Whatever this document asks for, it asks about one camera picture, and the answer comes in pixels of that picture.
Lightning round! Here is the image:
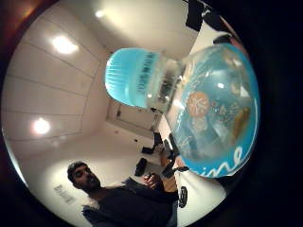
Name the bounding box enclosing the clear bottle with blue label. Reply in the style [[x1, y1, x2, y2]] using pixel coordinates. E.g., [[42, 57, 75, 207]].
[[104, 43, 261, 179]]

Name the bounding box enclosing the black hanging ceiling fixture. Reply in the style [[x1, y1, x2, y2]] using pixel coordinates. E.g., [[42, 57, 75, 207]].
[[185, 0, 205, 32]]

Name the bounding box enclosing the black office chair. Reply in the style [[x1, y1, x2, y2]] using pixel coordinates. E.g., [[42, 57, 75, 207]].
[[152, 131, 164, 149], [134, 157, 148, 177]]

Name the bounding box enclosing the wooden desk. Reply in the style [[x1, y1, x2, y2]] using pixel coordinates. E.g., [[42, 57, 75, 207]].
[[159, 148, 178, 193]]

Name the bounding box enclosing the black oval object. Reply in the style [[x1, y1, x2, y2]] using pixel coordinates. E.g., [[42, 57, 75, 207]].
[[178, 185, 188, 209]]

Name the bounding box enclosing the the person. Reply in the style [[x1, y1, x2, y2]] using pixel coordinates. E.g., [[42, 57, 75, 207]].
[[66, 161, 180, 227]]

